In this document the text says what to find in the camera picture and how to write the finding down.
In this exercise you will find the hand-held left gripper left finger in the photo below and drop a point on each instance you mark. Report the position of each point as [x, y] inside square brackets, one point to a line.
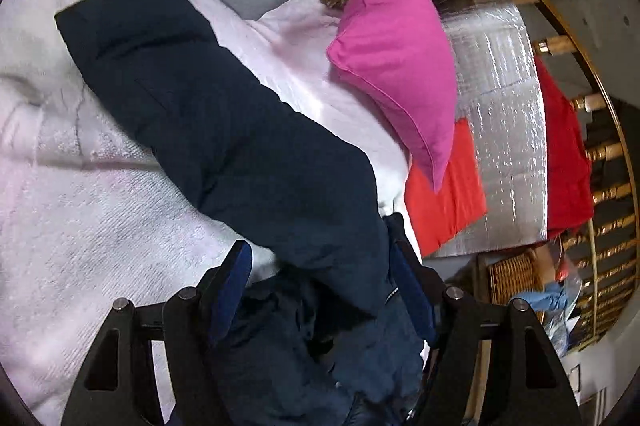
[231, 288]

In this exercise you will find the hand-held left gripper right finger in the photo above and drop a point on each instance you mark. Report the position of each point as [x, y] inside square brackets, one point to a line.
[402, 266]

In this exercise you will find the navy jacket with maroon lining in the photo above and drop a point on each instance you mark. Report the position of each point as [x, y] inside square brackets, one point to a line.
[250, 146]

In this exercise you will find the orange-red pillow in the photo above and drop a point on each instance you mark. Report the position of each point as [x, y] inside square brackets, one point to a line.
[450, 206]

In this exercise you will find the wicker basket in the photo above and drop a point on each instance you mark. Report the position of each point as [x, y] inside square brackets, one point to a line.
[510, 276]

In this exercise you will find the light blue cloth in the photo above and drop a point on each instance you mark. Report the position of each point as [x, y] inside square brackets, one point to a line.
[545, 298]

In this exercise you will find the pale pink white blanket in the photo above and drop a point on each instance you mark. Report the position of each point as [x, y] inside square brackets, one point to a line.
[75, 231]

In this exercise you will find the silver foil insulation mat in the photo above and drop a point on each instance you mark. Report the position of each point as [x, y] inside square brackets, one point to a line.
[500, 106]

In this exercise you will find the red cloth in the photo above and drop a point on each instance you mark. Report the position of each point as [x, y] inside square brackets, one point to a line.
[565, 156]

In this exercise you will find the magenta pillow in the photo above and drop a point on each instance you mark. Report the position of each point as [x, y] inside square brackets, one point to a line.
[395, 51]

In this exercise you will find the wooden spindle railing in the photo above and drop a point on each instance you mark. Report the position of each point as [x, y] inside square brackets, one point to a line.
[607, 193]

